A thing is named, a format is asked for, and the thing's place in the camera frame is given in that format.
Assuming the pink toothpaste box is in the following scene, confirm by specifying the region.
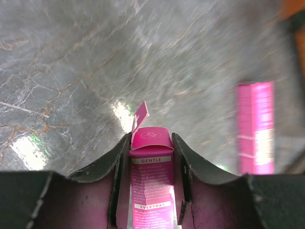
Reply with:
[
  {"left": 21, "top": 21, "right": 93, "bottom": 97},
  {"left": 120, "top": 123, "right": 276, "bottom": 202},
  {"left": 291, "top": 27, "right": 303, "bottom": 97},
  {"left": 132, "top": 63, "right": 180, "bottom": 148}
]
[
  {"left": 236, "top": 81, "right": 275, "bottom": 175},
  {"left": 130, "top": 102, "right": 174, "bottom": 229}
]

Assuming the orange plastic basket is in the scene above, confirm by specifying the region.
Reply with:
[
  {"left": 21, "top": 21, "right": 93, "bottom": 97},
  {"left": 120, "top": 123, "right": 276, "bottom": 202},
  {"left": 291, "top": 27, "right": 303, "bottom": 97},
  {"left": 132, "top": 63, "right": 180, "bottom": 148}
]
[{"left": 281, "top": 0, "right": 305, "bottom": 50}]

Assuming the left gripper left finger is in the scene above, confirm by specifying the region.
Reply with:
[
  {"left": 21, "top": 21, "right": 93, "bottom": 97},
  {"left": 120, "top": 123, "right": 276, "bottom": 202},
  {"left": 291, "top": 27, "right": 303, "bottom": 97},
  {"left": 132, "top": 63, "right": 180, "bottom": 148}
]
[{"left": 0, "top": 134, "right": 131, "bottom": 229}]

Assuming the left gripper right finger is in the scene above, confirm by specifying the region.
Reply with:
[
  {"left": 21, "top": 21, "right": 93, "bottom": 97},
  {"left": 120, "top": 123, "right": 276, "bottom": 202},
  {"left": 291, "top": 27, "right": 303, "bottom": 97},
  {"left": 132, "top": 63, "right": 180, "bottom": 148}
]
[{"left": 172, "top": 133, "right": 305, "bottom": 229}]

